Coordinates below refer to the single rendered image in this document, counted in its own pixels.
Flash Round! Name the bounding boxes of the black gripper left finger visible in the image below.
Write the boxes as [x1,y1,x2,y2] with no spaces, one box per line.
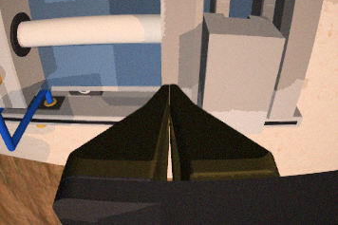
[61,84,170,181]

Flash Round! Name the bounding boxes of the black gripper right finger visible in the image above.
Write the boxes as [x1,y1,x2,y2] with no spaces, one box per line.
[170,84,280,181]

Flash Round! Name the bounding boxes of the grey metal block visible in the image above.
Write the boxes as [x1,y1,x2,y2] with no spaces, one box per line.
[197,12,286,135]

